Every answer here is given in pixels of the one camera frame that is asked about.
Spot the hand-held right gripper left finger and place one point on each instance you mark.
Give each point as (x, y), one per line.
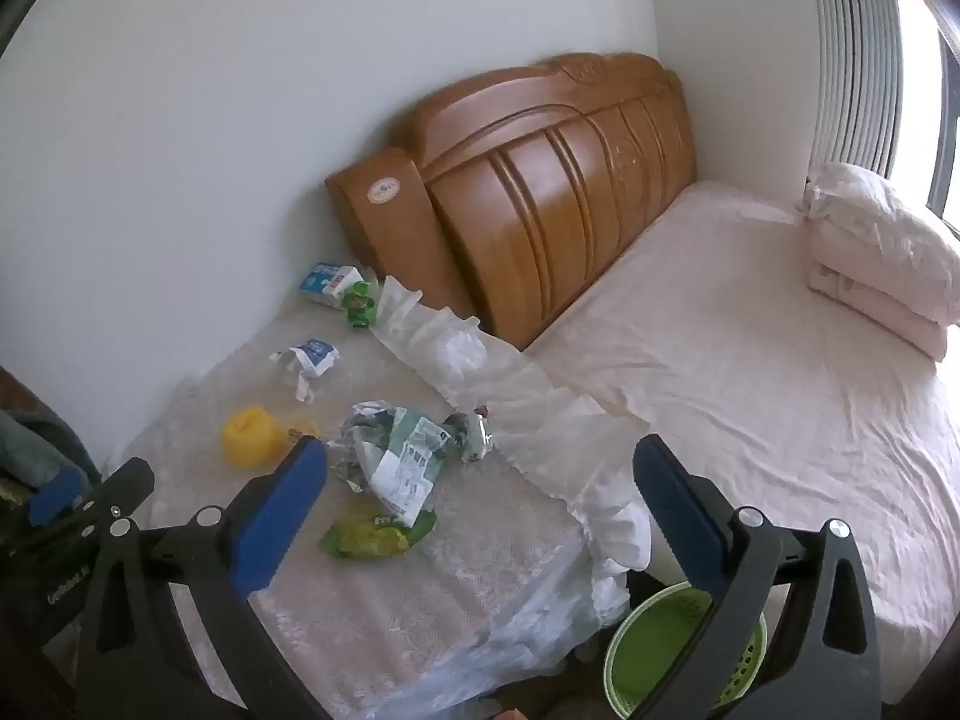
(277, 517)

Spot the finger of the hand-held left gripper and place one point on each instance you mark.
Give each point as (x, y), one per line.
(52, 499)
(124, 484)

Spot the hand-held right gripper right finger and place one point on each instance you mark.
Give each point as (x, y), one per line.
(675, 510)

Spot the green snack packet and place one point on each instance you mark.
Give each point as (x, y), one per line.
(367, 536)

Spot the white green wrapper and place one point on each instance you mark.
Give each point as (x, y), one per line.
(397, 465)

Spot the green plastic waste basket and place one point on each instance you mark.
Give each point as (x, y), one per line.
(660, 645)

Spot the yellow plastic cup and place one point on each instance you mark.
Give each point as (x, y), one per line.
(251, 439)

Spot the small yellow wrapper scrap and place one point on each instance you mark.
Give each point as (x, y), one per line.
(304, 433)

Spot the crumpled blue white carton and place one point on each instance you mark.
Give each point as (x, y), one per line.
(311, 355)

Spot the bed with pink sheet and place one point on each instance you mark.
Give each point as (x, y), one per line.
(750, 360)

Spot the crumpled foil wrapper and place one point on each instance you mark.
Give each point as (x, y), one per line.
(471, 439)

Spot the blue white milk carton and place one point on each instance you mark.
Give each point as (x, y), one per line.
(324, 283)

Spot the clear plastic bag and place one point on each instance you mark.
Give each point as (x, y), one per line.
(487, 660)

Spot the crumpled white plastic bag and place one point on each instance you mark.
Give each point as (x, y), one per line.
(461, 352)

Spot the carved wooden headboard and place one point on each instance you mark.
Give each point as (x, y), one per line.
(525, 187)

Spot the window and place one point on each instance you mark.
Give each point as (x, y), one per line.
(941, 127)

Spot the grey pleated curtain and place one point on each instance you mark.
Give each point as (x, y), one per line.
(847, 52)

